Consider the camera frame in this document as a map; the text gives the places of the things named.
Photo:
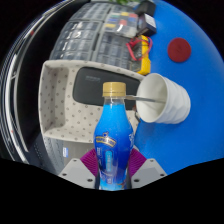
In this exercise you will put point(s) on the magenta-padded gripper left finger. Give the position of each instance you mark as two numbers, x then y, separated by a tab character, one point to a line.
75	171

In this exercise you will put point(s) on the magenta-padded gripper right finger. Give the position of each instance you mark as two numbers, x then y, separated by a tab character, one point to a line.
150	171

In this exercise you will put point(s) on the blue drink bottle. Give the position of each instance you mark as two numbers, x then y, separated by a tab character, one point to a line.
113	146

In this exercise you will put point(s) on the dark grey flat box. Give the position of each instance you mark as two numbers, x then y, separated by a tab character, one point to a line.
71	150

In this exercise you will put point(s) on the white dotted fabric tray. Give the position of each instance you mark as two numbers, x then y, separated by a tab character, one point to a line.
66	113

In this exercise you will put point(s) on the white ribbed cup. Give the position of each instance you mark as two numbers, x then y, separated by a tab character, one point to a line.
175	103

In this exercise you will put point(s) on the black hard case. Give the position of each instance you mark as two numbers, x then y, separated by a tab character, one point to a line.
90	88

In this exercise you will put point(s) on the yellow multimeter with red leads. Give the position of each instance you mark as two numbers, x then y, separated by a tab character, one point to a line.
145	56

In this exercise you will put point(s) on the flat round red coaster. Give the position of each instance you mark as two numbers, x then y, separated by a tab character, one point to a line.
179	50

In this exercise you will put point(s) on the black zip pouch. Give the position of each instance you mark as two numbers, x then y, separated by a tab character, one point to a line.
146	7

